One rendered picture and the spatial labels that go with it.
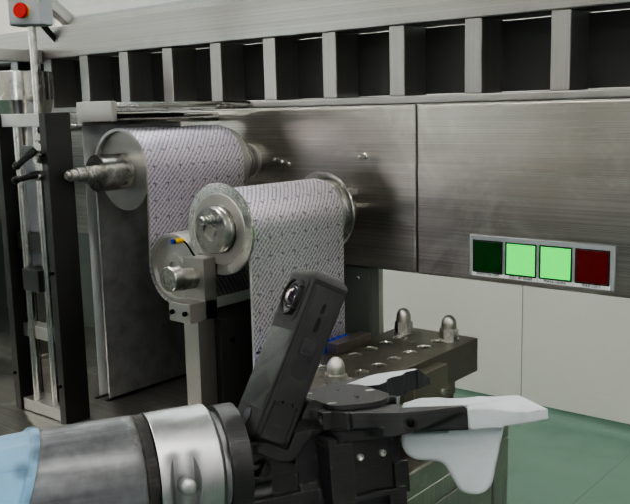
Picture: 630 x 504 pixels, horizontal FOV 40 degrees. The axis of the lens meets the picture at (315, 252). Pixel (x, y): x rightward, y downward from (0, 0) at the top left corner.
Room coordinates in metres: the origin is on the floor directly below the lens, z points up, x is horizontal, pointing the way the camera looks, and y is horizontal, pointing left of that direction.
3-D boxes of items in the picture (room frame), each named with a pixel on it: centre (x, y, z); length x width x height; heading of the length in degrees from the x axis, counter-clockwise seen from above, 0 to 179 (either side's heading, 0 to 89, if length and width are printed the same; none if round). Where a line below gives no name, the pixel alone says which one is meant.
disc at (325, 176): (1.57, -0.01, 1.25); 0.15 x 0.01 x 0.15; 50
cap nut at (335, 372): (1.23, -0.03, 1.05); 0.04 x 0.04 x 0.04
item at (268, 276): (1.43, 0.03, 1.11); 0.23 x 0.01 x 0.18; 140
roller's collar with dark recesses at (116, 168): (1.52, 0.35, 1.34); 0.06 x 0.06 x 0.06; 50
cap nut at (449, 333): (1.48, -0.23, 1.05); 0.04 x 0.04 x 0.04
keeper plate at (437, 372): (1.34, -0.18, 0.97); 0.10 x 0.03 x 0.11; 140
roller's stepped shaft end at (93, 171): (1.47, 0.39, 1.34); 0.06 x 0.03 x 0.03; 140
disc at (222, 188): (1.37, 0.15, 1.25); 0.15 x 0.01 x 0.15; 50
